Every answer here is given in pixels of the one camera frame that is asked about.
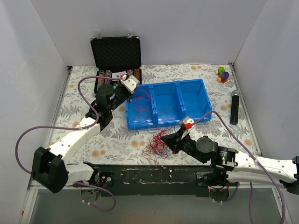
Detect floral patterned table mat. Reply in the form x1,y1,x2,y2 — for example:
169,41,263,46
48,64,260,166

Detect black handheld microphone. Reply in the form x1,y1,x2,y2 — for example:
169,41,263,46
230,90,240,125

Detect blue three-compartment plastic bin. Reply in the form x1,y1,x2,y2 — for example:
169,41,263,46
126,79,212,130

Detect black metal base rail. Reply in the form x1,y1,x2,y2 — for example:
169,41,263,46
67,163,236,198

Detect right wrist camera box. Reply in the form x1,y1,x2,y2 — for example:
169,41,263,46
179,116,194,129

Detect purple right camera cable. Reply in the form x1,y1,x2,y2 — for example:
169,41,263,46
190,110,286,224

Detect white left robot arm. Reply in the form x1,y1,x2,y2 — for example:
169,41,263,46
31,84,134,193

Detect red wire bundle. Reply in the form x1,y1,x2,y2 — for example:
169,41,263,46
142,126,178,164

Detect black poker chip case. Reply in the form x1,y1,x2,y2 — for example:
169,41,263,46
90,33,142,83

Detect colourful toy block train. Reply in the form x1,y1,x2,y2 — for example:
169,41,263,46
215,67,229,83

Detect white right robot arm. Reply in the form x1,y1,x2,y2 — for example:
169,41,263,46
161,130,299,195

